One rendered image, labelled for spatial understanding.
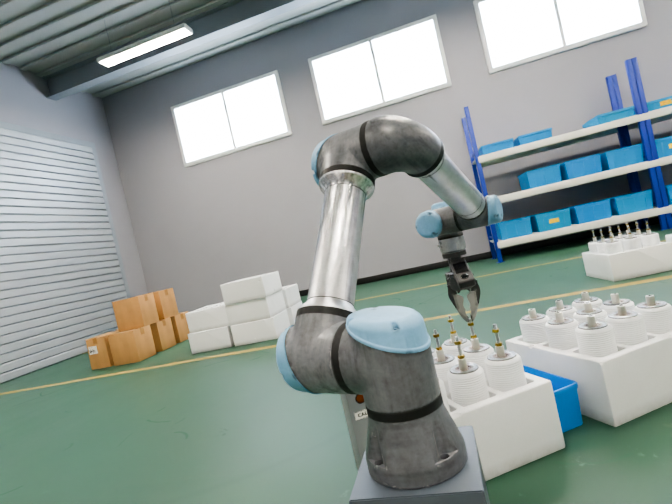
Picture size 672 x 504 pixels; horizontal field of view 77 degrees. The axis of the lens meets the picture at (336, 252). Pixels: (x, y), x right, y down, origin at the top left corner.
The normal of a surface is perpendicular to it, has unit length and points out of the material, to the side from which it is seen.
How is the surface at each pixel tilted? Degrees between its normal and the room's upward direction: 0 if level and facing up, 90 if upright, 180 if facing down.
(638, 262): 90
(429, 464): 72
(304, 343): 57
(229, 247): 90
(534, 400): 90
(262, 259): 90
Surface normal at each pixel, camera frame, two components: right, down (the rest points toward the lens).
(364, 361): -0.63, 0.09
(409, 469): -0.32, -0.22
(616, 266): -0.12, 0.04
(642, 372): 0.28, -0.05
